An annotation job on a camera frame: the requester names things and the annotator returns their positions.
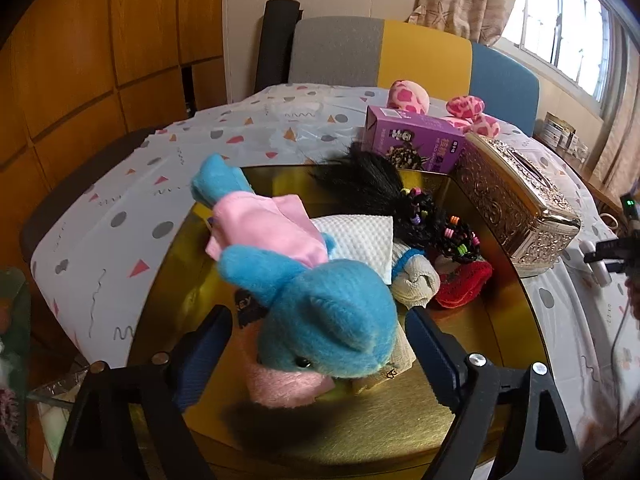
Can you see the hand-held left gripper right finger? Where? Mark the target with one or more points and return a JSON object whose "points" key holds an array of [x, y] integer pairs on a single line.
{"points": [[432, 355]]}

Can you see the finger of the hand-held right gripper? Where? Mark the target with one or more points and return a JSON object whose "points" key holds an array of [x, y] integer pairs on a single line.
{"points": [[607, 252]]}

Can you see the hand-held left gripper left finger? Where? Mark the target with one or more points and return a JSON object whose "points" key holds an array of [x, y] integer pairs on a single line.
{"points": [[200, 355]]}

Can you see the white sock with blue band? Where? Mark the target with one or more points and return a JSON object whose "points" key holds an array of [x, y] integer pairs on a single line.
{"points": [[415, 285]]}

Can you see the red knit hat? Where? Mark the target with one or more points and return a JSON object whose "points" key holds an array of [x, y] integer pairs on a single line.
{"points": [[465, 285]]}

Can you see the blue plush elephant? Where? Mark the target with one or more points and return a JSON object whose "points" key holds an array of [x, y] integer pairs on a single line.
{"points": [[325, 310]]}

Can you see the gold lined gift box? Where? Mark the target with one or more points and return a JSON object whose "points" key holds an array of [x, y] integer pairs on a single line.
{"points": [[325, 435]]}

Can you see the white textured towel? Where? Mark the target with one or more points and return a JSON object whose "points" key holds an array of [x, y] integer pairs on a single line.
{"points": [[360, 240]]}

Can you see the black beaded hairpiece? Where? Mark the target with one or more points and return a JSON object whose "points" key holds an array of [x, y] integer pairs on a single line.
{"points": [[380, 185]]}

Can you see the pale pink patterned curtain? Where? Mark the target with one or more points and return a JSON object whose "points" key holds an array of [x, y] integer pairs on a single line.
{"points": [[622, 135]]}

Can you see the ornate silver tissue box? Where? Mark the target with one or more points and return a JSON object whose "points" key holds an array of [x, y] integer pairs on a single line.
{"points": [[520, 210]]}

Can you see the printed pale blue tablecloth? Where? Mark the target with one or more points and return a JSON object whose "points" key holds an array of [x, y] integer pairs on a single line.
{"points": [[150, 185]]}

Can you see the barred window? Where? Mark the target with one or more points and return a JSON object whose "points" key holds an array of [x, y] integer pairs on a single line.
{"points": [[565, 25]]}

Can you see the purple carton box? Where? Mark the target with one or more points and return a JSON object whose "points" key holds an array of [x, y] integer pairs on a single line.
{"points": [[400, 127]]}

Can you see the pink spotted plush toy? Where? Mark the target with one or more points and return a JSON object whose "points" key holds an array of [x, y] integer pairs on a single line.
{"points": [[410, 97]]}

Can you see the beige starfish print curtain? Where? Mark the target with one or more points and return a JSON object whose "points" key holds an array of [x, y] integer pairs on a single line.
{"points": [[465, 0]]}

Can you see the wooden wardrobe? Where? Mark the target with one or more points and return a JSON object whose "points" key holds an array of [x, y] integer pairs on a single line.
{"points": [[100, 60]]}

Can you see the multicolour chair back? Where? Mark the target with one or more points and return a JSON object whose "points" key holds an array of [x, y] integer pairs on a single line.
{"points": [[340, 50]]}

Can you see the black padded roll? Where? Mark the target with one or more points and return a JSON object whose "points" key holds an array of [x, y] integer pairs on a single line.
{"points": [[275, 45]]}

